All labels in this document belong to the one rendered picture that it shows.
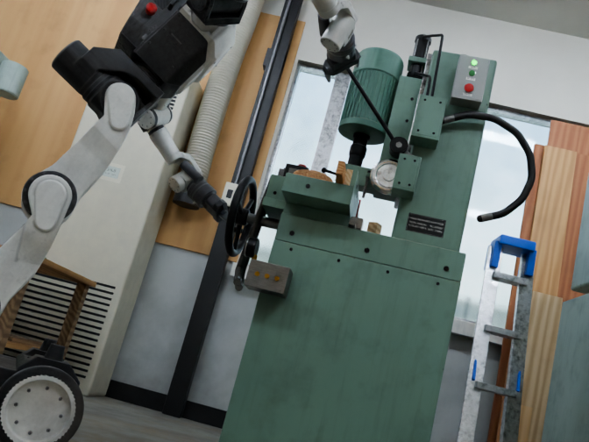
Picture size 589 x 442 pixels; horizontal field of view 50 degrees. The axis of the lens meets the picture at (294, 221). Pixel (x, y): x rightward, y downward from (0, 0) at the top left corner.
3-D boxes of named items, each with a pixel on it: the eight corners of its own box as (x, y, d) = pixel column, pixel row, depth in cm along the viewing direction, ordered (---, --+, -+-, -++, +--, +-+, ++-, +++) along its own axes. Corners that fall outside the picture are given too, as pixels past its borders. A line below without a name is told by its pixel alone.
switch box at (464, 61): (448, 104, 215) (457, 63, 219) (479, 110, 214) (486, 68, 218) (450, 96, 209) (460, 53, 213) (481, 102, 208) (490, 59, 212)
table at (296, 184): (276, 234, 250) (280, 219, 252) (351, 252, 246) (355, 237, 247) (251, 183, 192) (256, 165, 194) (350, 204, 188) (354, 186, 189)
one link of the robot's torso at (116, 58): (51, 57, 180) (95, 19, 186) (48, 72, 191) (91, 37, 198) (124, 129, 185) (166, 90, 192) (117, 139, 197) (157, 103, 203)
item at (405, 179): (390, 196, 208) (398, 162, 211) (411, 201, 207) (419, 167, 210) (392, 187, 199) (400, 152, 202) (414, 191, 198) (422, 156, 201)
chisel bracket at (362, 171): (334, 190, 226) (339, 168, 228) (372, 199, 224) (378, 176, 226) (333, 183, 219) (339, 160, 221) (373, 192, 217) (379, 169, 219)
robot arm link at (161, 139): (157, 163, 238) (129, 118, 237) (172, 157, 247) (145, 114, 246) (176, 149, 233) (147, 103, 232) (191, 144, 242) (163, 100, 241)
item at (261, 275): (247, 288, 193) (254, 264, 195) (286, 298, 191) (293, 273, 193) (242, 284, 185) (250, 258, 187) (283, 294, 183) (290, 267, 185)
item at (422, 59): (403, 82, 236) (413, 42, 240) (425, 87, 234) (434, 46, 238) (405, 72, 228) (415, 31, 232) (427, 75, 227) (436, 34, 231)
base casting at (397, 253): (288, 267, 239) (294, 245, 242) (442, 304, 230) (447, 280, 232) (273, 238, 197) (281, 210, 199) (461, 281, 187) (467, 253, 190)
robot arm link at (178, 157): (180, 192, 242) (161, 161, 242) (198, 182, 248) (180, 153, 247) (188, 186, 237) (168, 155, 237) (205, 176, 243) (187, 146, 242)
